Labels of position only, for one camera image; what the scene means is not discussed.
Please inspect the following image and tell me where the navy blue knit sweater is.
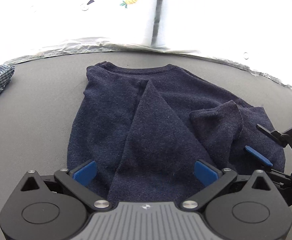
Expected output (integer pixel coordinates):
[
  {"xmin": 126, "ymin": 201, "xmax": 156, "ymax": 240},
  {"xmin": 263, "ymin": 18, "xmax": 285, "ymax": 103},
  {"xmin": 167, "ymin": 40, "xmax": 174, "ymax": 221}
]
[{"xmin": 67, "ymin": 62, "xmax": 285, "ymax": 204}]

